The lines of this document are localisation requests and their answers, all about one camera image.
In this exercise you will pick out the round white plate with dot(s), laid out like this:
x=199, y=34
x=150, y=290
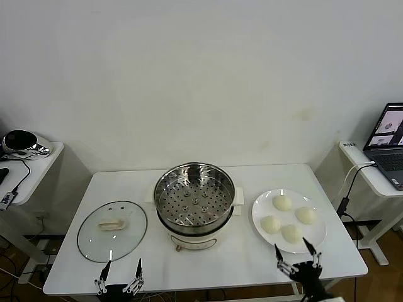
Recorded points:
x=264, y=204

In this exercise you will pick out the grey open laptop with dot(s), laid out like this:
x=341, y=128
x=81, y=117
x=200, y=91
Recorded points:
x=388, y=157

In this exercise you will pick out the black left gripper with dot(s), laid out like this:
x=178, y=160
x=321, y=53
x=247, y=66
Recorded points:
x=115, y=294

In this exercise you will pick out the black inline power adapter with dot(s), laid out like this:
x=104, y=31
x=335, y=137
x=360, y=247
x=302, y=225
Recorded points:
x=342, y=205

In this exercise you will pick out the perforated steel steamer basket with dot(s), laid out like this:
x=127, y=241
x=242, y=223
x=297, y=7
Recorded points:
x=195, y=210

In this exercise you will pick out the white electric cooker pot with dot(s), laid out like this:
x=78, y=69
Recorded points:
x=192, y=242

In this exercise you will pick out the small grey usb dongle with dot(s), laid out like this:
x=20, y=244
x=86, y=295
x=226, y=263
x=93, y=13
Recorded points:
x=6, y=199

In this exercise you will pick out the white table frame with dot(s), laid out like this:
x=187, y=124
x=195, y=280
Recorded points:
x=295, y=287

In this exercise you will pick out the chrome domed device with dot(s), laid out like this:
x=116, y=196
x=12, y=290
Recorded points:
x=22, y=144

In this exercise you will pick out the black computer mouse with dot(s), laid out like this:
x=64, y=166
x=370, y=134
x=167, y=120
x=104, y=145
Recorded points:
x=3, y=176

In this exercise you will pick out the white side table with device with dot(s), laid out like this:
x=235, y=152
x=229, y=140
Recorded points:
x=47, y=188

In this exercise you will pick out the white steamed baozi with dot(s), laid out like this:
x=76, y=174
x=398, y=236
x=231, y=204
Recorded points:
x=305, y=216
x=281, y=203
x=270, y=225
x=292, y=233

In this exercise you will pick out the round glass pot lid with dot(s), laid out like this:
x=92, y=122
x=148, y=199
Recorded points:
x=111, y=225

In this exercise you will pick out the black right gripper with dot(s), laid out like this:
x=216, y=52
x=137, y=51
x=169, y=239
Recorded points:
x=308, y=277

